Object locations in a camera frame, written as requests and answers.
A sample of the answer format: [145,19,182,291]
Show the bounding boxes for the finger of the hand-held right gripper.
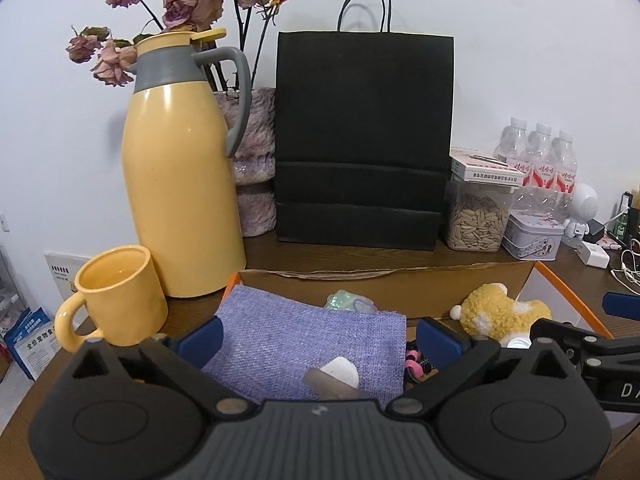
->
[601,291,640,321]
[530,318,640,376]

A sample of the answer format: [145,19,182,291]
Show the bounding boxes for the yellow and white plush toy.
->
[450,283,552,348]

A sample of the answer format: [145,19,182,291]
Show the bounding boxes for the braided cable with pink tie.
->
[404,340,443,392]

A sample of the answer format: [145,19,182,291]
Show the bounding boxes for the printed tin box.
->
[501,210,566,262]

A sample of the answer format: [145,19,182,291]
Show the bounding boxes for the blue packets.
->
[0,307,56,382]

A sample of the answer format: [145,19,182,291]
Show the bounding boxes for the red cardboard box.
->
[215,260,616,411]

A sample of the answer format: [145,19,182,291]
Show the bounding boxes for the pink fuzzy vase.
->
[215,86,277,237]

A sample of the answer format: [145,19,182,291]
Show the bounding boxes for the white charger block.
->
[580,241,611,269]

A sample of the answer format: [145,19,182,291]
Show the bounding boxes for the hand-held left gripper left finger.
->
[59,316,253,422]

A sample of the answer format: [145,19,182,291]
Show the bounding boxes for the purple woven pouch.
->
[200,285,407,408]

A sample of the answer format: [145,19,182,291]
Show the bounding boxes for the yellow mug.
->
[54,245,169,353]

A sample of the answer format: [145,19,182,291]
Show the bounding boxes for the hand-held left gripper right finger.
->
[390,317,583,421]

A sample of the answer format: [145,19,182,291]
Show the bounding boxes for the white sign board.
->
[44,251,93,294]

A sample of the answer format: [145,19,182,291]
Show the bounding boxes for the dried rose bouquet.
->
[65,0,292,92]

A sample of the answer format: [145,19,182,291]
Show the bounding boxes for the green bottle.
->
[612,192,634,234]

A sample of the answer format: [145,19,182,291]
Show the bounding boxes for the white robot toy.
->
[562,182,603,238]

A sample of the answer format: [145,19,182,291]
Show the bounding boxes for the yellow thermos jug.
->
[121,28,252,298]

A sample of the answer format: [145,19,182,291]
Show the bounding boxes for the black paper bag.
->
[274,0,456,251]

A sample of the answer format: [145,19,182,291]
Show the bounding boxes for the small white rounded device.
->
[320,356,360,389]

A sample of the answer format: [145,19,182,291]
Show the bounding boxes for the flat white box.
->
[449,147,531,188]

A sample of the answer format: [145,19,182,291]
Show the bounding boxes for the iridescent plastic wrap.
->
[324,290,377,314]

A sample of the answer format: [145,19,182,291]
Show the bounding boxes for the clear seed container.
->
[444,180,516,252]

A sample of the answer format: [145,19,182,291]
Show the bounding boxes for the bundle of white cables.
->
[610,237,640,296]

